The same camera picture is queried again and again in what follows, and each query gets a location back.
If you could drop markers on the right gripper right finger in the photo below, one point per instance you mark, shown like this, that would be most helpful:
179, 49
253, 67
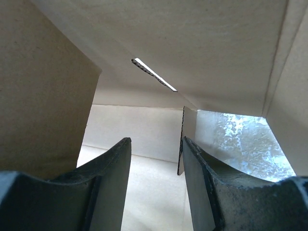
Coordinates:
223, 198

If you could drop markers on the cardboard paper box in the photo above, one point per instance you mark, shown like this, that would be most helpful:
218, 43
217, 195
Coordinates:
57, 57

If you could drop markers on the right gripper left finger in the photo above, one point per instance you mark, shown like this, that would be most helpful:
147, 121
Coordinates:
107, 176

